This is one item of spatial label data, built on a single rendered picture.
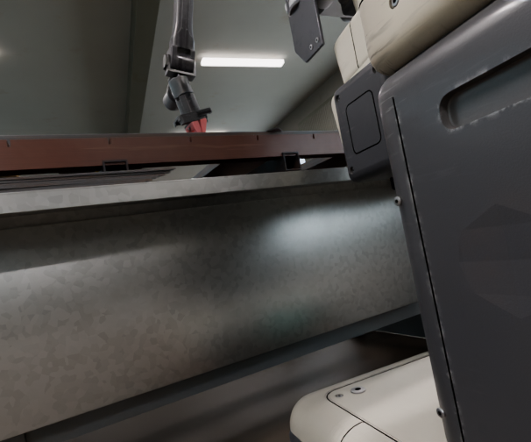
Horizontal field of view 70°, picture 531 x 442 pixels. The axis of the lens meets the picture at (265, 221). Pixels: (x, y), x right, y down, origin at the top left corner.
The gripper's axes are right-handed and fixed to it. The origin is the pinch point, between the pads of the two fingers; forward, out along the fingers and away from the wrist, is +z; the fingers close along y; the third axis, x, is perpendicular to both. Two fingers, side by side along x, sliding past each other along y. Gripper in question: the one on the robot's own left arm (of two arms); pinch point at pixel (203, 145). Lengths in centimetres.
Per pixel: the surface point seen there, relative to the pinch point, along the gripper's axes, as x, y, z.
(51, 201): 37, 42, 9
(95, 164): 16.8, 31.6, 0.6
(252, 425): -11, 15, 84
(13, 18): -322, 0, -235
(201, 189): 36.8, 19.5, 14.5
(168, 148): 16.5, 15.6, 1.6
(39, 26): -331, -21, -229
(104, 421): 12, 49, 51
